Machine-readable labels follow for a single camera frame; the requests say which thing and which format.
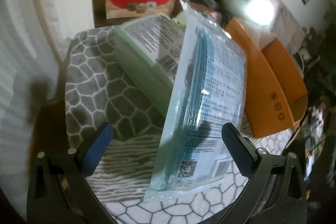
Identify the clear bag of face masks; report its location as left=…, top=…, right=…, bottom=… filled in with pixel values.
left=143, top=9, right=247, bottom=202

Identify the green white rectangular box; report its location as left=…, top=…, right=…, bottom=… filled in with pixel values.
left=113, top=14, right=185, bottom=116

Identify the grey white patterned blanket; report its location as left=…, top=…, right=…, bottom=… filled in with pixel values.
left=60, top=25, right=295, bottom=224

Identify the orange cardboard box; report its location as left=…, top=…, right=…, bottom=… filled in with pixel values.
left=225, top=18, right=308, bottom=138

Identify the white curtain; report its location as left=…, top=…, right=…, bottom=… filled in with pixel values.
left=1, top=0, right=59, bottom=207

